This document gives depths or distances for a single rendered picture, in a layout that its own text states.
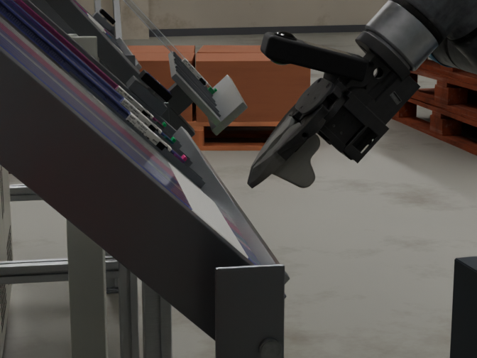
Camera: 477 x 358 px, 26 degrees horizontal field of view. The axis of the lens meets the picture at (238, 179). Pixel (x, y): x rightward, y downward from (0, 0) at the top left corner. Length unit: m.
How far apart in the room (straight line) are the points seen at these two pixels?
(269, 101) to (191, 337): 2.50
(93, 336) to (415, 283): 1.52
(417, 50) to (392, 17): 0.04
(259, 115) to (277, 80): 0.19
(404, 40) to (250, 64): 3.88
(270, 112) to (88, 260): 3.34
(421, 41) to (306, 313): 1.78
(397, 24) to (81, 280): 0.84
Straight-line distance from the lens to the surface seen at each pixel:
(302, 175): 1.15
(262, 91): 5.02
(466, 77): 5.21
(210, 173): 1.15
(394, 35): 1.14
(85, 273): 1.77
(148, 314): 1.53
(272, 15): 11.82
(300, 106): 1.16
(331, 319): 2.81
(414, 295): 3.02
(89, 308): 1.79
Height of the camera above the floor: 0.98
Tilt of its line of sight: 13 degrees down
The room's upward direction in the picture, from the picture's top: straight up
